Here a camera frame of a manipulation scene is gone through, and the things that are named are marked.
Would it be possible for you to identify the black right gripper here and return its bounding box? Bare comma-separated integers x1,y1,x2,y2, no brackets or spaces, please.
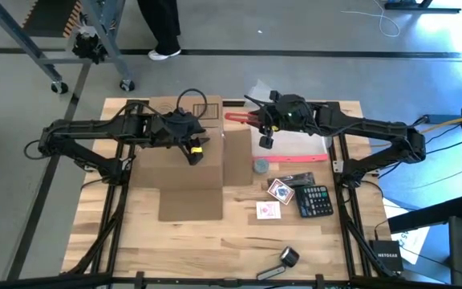
243,91,318,150

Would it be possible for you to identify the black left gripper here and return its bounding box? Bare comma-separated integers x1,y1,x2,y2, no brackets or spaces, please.
150,111,211,166

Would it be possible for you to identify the red box cutter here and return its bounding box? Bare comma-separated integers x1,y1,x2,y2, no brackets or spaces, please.
225,112,261,123

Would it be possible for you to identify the brown cardboard box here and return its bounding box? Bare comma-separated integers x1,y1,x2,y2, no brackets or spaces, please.
129,95,254,222

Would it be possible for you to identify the pink mesh zipper pouch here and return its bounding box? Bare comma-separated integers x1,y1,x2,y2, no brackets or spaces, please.
250,127,330,163

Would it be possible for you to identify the grey round disc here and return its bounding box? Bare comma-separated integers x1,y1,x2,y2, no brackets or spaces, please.
253,157,270,175

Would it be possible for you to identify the playing card box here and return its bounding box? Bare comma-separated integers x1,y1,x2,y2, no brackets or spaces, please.
266,178,295,206

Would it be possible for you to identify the pink white card packet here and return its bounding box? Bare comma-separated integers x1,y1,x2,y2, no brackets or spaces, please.
255,200,282,221

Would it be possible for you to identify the black calculator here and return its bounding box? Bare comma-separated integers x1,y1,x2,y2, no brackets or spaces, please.
294,184,335,219

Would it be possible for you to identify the black webcam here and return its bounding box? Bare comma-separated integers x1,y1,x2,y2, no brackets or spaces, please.
256,246,301,281

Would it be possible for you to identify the person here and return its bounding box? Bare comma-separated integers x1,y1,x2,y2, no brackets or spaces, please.
136,0,183,62

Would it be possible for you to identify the grey metal rolling cart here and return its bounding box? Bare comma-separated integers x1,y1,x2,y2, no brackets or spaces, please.
0,0,136,94

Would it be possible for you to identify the black tangled device bundle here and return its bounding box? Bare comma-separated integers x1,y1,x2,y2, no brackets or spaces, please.
72,24,108,65

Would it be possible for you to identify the black desk leg beam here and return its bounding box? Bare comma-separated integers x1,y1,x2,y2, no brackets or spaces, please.
387,195,462,234

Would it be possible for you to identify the white printed paper sheet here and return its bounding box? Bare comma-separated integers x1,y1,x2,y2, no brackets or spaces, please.
382,197,432,266

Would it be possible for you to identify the black yellow striped mat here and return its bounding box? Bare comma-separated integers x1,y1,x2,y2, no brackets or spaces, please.
22,0,83,39

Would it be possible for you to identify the black aluminium table frame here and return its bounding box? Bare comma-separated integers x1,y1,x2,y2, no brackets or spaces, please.
0,99,462,289

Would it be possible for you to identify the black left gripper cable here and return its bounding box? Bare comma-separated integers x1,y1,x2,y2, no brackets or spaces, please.
176,88,209,120

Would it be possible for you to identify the white floor cable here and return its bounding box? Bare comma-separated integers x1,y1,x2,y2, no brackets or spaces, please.
339,0,401,39

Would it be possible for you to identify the thin black floor cable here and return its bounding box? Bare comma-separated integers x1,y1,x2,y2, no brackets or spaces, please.
425,124,462,145
425,141,462,156
393,170,462,191

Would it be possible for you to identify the black Netgear network switch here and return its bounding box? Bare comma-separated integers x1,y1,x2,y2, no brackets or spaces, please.
369,239,404,273

